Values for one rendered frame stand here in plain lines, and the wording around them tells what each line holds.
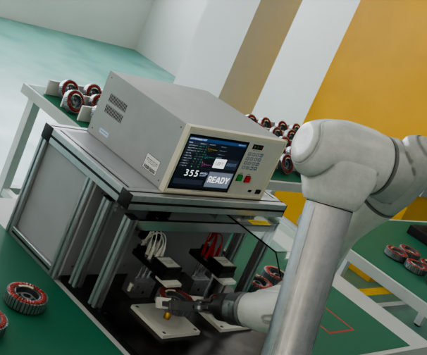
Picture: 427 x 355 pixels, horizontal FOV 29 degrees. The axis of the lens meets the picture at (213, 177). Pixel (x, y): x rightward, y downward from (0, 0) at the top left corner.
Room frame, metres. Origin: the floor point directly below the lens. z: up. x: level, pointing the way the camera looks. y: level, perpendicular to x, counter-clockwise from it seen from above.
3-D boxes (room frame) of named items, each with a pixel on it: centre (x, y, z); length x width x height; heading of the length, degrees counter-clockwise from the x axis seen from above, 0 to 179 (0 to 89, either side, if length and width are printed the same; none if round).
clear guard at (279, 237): (2.43, -0.24, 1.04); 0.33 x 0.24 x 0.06; 51
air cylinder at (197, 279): (2.45, -0.08, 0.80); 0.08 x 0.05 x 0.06; 141
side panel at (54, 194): (2.26, 0.40, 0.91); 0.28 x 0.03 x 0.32; 51
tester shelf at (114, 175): (2.46, 0.13, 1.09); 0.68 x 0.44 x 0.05; 141
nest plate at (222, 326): (2.35, -0.19, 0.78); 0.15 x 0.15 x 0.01; 51
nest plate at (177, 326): (2.17, -0.04, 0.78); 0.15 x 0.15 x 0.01; 51
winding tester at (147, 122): (2.47, 0.12, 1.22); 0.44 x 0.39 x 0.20; 141
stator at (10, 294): (1.96, 0.32, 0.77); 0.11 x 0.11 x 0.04
